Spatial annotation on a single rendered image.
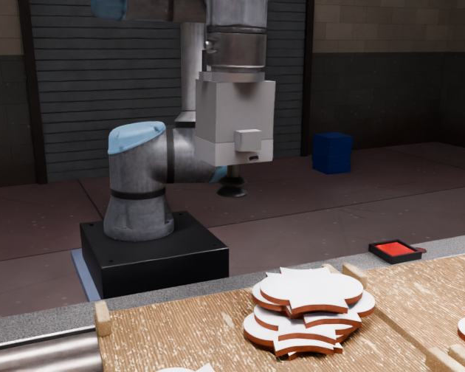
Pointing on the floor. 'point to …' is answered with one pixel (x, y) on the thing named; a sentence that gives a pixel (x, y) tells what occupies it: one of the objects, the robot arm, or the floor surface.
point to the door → (57, 32)
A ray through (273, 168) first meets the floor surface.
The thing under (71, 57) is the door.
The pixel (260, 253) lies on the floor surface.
